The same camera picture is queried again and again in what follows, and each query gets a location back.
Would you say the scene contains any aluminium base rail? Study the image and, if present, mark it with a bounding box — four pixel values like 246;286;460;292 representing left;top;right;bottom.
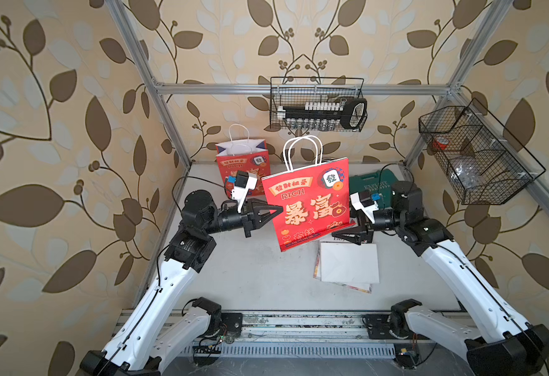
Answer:
118;309;482;360

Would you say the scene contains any green plastic tool case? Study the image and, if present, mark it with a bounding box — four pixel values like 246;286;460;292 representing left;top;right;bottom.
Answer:
349;169;398;208

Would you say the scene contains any red paper bag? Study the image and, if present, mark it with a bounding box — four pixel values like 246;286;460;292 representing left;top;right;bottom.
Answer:
216;124;271;198
262;136;351;252

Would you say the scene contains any black wire basket right wall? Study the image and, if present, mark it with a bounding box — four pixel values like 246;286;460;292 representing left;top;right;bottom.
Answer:
419;98;546;205

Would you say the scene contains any black wire basket back wall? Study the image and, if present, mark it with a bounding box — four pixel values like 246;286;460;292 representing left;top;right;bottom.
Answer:
268;76;368;135

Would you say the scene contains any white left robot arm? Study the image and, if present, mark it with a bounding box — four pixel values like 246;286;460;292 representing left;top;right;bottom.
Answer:
79;190;284;375

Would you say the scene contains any white Happy Every Day bag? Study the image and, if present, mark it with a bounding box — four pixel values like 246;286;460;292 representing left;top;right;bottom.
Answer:
318;241;380;285

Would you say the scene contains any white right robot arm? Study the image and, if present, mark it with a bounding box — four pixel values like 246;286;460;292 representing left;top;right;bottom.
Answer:
333;181;549;375

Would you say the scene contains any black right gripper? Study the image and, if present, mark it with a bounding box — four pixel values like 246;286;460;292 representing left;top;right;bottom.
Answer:
331;198;404;244

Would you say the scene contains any red paper bag front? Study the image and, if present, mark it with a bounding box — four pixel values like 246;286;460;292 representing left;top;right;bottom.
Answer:
262;136;351;252

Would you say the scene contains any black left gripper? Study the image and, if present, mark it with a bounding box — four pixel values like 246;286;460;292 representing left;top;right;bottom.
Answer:
198;198;280;241

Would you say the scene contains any floral painted paper bag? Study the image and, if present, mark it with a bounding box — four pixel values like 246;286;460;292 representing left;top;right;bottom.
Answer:
313;253;372;294

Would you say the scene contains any black socket set holder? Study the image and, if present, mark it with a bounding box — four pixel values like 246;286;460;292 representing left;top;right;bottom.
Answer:
274;98;368;132

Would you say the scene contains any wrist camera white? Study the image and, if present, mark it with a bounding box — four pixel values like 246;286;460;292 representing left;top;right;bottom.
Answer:
350;190;381;223
225;171;258;213

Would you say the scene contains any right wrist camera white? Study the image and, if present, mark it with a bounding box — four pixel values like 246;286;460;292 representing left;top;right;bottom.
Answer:
350;190;381;223

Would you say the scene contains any black wire basket wall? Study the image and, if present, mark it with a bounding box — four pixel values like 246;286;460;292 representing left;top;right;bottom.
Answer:
268;76;368;135
419;98;546;205

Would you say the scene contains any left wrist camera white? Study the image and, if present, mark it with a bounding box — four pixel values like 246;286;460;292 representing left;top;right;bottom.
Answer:
225;171;258;213

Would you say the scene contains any clear plastic bag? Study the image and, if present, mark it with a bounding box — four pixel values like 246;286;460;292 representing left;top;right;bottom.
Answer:
450;156;482;189

